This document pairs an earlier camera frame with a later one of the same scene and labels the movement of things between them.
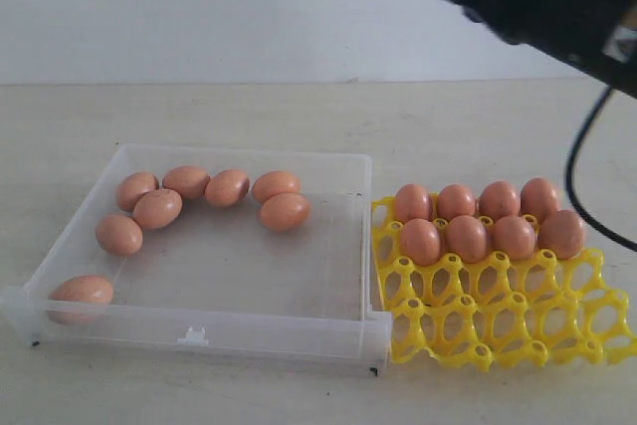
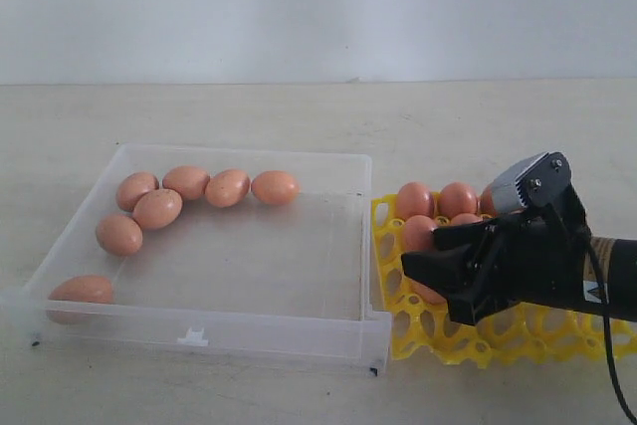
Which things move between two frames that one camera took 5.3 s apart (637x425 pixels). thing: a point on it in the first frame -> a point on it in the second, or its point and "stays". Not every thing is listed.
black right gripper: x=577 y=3 -> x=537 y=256
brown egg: x=275 y=182 stays
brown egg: x=284 y=212 -> x=429 y=294
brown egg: x=421 y=242 stays
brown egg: x=455 y=201 stays
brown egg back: x=226 y=187 stays
